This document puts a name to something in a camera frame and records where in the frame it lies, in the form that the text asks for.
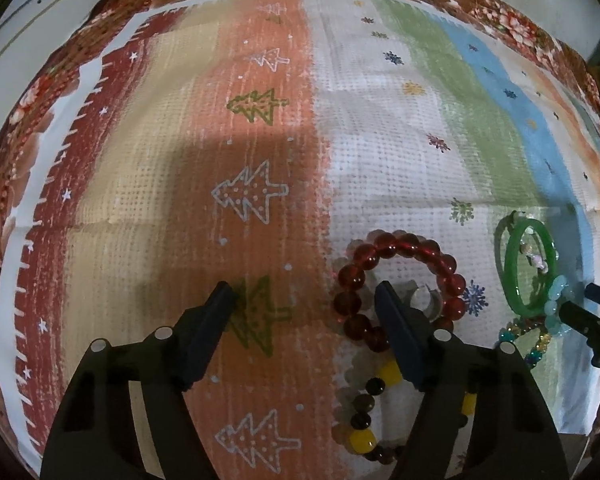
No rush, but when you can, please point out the light blue bead bracelet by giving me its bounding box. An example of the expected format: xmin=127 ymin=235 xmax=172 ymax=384
xmin=542 ymin=274 xmax=577 ymax=336

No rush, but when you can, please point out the multicolour bead bracelet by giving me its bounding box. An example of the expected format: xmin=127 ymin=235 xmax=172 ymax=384
xmin=496 ymin=316 xmax=554 ymax=370

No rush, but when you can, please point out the white shell bracelet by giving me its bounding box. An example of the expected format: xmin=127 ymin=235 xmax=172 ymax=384
xmin=517 ymin=226 xmax=552 ymax=276

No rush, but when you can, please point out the green jade bangle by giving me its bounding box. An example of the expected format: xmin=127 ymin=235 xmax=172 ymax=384
xmin=500 ymin=210 xmax=558 ymax=318

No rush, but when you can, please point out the yellow black bead bracelet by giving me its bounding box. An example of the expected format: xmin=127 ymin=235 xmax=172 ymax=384
xmin=330 ymin=353 xmax=479 ymax=466

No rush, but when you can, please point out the red bead bracelet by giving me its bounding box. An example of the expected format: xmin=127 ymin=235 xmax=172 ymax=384
xmin=331 ymin=228 xmax=467 ymax=354

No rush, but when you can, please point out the white headboard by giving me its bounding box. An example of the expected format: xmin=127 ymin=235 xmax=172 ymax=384
xmin=0 ymin=0 xmax=131 ymax=82

